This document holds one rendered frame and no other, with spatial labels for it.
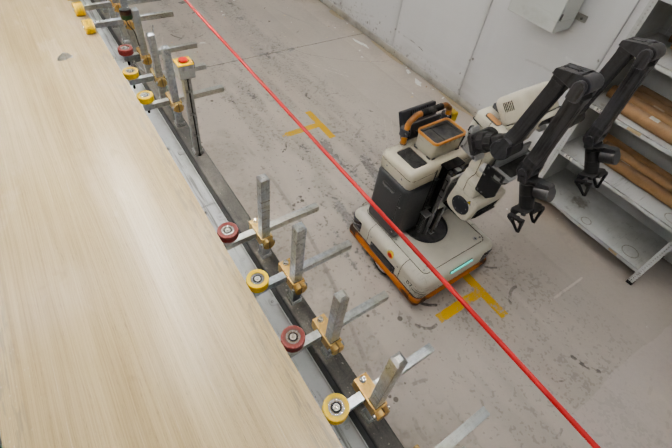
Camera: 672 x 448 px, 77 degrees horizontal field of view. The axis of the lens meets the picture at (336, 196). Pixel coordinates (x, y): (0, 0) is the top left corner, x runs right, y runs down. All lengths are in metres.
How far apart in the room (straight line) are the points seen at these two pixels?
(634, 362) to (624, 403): 0.29
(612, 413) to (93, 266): 2.56
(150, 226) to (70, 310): 0.38
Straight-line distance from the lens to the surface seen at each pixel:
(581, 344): 2.97
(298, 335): 1.44
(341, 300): 1.28
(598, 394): 2.88
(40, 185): 2.05
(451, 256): 2.56
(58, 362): 1.55
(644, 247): 3.56
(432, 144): 2.18
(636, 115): 3.05
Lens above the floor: 2.21
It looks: 46 degrees down
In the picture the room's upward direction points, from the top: 9 degrees clockwise
